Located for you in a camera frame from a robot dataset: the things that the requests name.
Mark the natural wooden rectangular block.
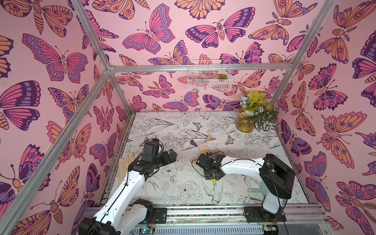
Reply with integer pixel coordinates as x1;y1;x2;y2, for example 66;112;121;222
198;146;210;154

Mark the wooden triangle block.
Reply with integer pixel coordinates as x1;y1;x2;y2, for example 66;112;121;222
189;157;198;162
206;134;212;143

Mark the purple triangular block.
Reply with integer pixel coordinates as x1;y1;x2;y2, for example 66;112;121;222
190;139;198;147

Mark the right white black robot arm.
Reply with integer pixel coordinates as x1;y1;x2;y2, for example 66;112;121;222
195;154;295;214

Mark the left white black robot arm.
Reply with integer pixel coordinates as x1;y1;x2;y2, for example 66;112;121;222
78;138;177;235

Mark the beige work glove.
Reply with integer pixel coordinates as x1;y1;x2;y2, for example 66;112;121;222
118;152;140;186

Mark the teal dustpan brush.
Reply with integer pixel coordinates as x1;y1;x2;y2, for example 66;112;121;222
247;182;268;202

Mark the potted plant amber vase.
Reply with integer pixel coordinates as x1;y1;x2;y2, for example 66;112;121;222
236;91;279;133

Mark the small succulent in basket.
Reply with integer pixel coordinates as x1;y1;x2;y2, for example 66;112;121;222
217;74;228;80

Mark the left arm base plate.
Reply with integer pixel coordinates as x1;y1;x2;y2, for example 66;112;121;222
140;208;167;225

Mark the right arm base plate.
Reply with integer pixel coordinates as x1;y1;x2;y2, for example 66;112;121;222
243;206;287;223

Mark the white wire basket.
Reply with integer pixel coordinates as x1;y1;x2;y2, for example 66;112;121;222
186;63;233;93

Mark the front aluminium rail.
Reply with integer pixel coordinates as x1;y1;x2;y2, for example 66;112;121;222
76;202;334;235

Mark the aluminium frame structure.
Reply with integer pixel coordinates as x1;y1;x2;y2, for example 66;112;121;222
1;1;336;235

